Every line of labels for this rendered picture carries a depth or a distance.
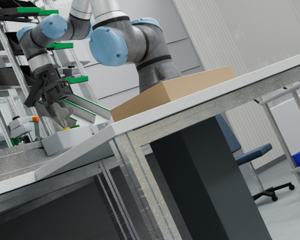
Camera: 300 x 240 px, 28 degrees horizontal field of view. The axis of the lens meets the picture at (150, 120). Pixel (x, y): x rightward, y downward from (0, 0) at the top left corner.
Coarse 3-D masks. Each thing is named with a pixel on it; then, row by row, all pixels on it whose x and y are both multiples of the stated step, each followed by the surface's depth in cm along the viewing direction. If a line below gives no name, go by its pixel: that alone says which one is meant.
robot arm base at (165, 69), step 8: (160, 56) 183; (168, 56) 185; (144, 64) 183; (152, 64) 182; (160, 64) 182; (168, 64) 183; (144, 72) 183; (152, 72) 182; (160, 72) 181; (168, 72) 181; (176, 72) 183; (144, 80) 183; (152, 80) 181; (160, 80) 180; (144, 88) 183
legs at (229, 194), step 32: (224, 96) 161; (256, 96) 168; (160, 128) 146; (192, 128) 178; (128, 160) 137; (160, 160) 186; (192, 160) 175; (224, 160) 181; (160, 192) 139; (192, 192) 179; (224, 192) 177; (160, 224) 136; (192, 224) 183; (224, 224) 173; (256, 224) 180
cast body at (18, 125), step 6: (12, 120) 218; (18, 120) 216; (24, 120) 219; (12, 126) 217; (18, 126) 216; (24, 126) 215; (30, 126) 218; (12, 132) 217; (18, 132) 216; (24, 132) 215
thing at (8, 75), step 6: (24, 66) 257; (0, 72) 248; (6, 72) 246; (12, 72) 244; (24, 72) 241; (0, 78) 248; (6, 78) 247; (12, 78) 245; (30, 78) 240; (66, 78) 243; (0, 84) 249; (6, 84) 247; (12, 84) 245; (18, 84) 244; (30, 84) 240
